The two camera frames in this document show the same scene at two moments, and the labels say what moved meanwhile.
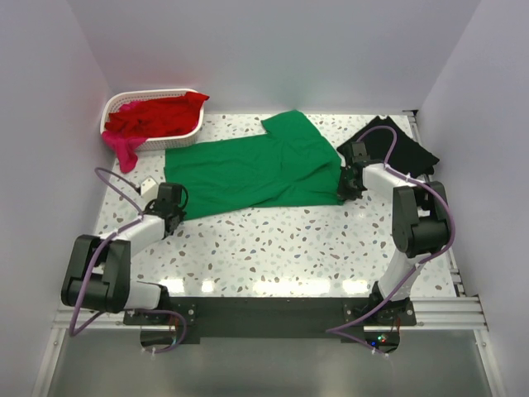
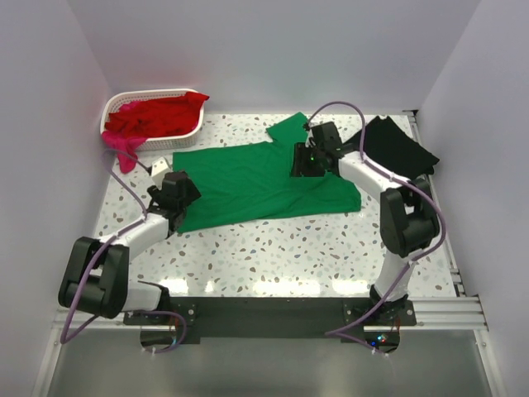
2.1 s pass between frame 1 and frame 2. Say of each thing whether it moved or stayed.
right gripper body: moved
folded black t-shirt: stayed
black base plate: stayed
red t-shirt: stayed
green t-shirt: moved
